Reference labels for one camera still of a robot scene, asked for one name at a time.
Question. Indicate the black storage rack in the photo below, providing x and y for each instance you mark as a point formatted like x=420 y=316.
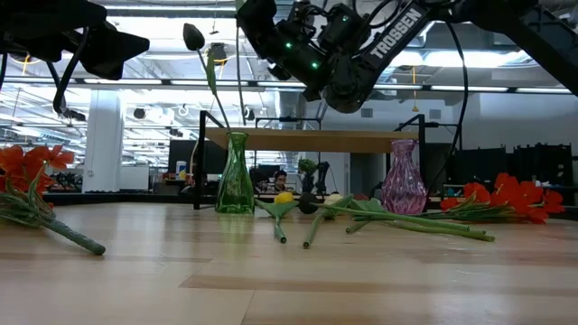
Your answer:
x=542 y=162

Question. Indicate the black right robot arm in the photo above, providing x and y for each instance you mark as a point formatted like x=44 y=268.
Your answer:
x=397 y=27

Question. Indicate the person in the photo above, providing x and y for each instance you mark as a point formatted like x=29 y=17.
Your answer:
x=280 y=179

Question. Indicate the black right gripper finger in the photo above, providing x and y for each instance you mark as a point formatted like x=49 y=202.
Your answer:
x=259 y=18

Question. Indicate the black background robot arm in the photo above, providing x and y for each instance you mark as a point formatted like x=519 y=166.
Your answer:
x=323 y=176

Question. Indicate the wooden shelf black legs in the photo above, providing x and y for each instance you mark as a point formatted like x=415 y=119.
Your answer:
x=316 y=141

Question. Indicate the orange artificial flower bunch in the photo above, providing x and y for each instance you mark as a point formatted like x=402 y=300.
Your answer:
x=22 y=167
x=515 y=194

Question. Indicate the white square column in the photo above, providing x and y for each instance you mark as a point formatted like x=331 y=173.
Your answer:
x=104 y=144

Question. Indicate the maroon artificial tulip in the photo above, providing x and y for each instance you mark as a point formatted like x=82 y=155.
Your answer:
x=451 y=231

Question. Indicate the cream artificial tulip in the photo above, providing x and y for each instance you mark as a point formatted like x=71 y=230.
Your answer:
x=333 y=198

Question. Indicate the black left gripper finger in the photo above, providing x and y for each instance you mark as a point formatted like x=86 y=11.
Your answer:
x=113 y=49

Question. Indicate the black computer monitor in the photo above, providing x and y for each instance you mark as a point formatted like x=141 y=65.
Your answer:
x=183 y=151

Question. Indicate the green glass vase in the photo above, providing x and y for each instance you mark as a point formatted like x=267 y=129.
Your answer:
x=235 y=189

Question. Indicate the black ceiling device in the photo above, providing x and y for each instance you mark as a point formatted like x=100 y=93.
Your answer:
x=220 y=52

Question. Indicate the green potted plant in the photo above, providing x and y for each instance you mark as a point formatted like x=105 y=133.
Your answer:
x=307 y=165

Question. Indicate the pink glass vase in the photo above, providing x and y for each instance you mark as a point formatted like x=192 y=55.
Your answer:
x=403 y=189

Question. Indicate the white bottle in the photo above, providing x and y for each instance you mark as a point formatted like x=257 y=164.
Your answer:
x=181 y=168

